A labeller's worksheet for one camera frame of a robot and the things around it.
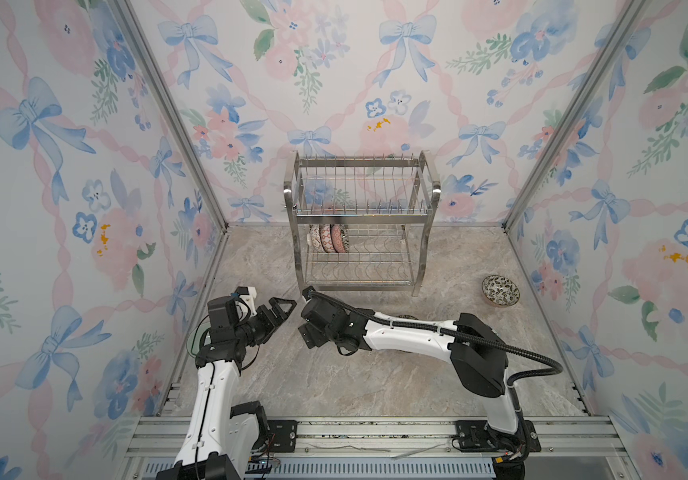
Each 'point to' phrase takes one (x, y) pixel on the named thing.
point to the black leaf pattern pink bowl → (500, 290)
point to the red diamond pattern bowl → (326, 238)
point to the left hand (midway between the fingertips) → (288, 309)
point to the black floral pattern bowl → (340, 237)
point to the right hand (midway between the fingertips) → (313, 320)
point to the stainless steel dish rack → (361, 222)
